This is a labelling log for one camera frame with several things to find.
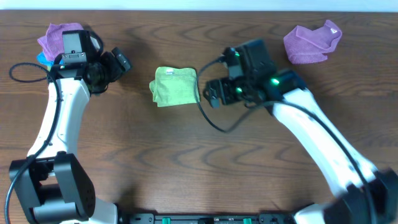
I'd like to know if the light green cloth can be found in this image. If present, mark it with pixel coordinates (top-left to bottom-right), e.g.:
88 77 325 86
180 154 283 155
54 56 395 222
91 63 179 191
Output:
149 67 199 107

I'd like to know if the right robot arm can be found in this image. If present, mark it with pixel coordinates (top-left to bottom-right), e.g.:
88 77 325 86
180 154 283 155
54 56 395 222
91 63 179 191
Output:
203 70 397 223

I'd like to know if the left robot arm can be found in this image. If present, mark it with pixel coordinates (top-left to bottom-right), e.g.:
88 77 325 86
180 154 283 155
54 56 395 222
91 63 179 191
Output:
4 47 132 223

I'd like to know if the folded purple cloth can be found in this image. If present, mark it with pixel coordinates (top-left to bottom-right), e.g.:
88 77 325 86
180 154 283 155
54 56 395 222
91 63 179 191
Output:
37 23 83 61

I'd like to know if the folded blue cloth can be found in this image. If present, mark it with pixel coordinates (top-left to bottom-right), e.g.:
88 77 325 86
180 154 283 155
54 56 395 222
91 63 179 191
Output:
36 52 53 67

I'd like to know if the crumpled purple cloth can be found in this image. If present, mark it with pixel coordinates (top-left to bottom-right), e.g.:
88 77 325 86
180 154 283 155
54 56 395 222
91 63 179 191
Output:
283 20 343 64

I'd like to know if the right black cable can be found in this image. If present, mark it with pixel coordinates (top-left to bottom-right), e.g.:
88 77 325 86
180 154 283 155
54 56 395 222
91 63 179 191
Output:
193 55 379 224

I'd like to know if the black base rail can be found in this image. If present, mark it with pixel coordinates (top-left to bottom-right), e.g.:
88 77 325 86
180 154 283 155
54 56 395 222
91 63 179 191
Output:
116 213 296 224

